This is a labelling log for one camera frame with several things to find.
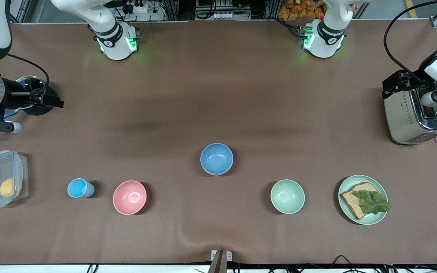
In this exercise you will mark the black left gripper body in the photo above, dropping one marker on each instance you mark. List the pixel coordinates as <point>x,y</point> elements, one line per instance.
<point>412,84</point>

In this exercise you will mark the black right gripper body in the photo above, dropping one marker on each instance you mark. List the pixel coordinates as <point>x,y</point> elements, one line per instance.
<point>14,97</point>

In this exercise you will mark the blue bowl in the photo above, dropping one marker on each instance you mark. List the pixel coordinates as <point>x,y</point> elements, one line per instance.
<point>216,157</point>

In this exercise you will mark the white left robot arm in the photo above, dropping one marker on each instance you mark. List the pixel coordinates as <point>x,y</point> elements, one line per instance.
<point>324,38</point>

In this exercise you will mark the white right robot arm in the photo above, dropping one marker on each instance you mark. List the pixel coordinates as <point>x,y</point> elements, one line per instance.
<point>108,38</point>

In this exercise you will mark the pink bowl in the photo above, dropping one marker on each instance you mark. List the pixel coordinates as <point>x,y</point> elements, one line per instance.
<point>129,198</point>

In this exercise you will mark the pale mint green bowl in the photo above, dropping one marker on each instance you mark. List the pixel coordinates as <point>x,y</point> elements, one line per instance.
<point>287,196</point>

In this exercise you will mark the glass lid with blue knob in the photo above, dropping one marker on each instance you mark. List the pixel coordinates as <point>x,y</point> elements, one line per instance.
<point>32,81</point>

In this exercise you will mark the silver toaster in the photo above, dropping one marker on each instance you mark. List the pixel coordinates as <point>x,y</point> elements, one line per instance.
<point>404,117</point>

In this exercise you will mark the blue cup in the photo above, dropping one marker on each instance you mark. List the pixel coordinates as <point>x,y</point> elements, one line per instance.
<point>76,188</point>

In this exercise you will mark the yellow lemon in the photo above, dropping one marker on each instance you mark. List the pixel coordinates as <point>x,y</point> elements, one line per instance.
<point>7,187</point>

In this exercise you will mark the green lettuce leaf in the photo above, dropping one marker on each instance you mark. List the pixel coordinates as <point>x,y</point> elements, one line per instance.
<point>372,203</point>

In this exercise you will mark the bag of orange buns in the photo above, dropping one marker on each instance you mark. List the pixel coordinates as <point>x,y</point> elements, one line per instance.
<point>302,9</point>

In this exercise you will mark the brown bread slice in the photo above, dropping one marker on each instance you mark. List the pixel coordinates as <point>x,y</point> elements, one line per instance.
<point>351,203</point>

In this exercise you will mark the white power strip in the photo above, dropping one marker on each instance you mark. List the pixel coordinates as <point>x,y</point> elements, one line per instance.
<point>146,13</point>

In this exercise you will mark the pale green plate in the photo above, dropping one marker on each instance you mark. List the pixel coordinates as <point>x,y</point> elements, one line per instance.
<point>370,219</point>

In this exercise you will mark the aluminium frame profile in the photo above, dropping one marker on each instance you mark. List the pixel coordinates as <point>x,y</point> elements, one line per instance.
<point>21,11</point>

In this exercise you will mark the metal table clamp bracket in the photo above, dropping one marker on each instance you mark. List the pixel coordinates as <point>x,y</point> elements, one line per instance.
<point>221,258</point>

